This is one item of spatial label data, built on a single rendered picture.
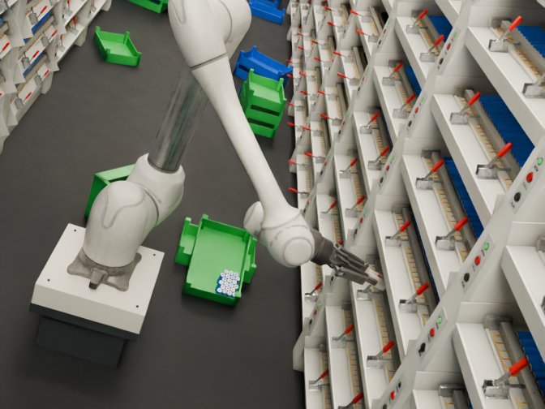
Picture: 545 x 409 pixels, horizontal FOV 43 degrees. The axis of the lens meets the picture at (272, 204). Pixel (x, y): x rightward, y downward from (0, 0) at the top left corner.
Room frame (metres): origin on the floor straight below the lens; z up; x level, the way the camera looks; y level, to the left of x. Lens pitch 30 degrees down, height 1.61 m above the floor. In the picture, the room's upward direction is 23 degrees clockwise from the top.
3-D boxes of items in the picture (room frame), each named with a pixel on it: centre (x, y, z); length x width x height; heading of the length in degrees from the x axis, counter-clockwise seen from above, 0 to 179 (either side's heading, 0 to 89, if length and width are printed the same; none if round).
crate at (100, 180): (2.27, 0.55, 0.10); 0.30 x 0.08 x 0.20; 152
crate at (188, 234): (2.24, 0.13, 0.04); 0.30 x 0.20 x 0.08; 101
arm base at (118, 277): (1.60, 0.39, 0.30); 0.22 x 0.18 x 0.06; 6
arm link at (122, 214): (1.63, 0.39, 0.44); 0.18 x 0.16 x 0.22; 171
